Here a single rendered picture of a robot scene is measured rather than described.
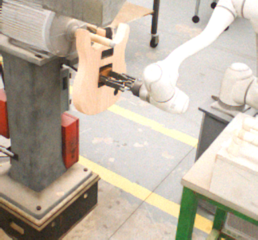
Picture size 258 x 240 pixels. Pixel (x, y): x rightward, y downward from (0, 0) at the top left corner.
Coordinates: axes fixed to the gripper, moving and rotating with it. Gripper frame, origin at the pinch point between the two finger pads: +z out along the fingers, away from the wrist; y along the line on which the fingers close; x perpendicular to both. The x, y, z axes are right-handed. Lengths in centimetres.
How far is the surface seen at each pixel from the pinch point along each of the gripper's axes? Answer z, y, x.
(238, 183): -76, -25, -8
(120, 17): 132, 207, -34
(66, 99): 35.1, 16.1, -29.9
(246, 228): -67, 71, -98
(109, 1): -13.0, -22.0, 39.4
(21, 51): 36.2, -16.3, 4.3
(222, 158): -68, -26, -1
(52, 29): 16.6, -18.4, 20.0
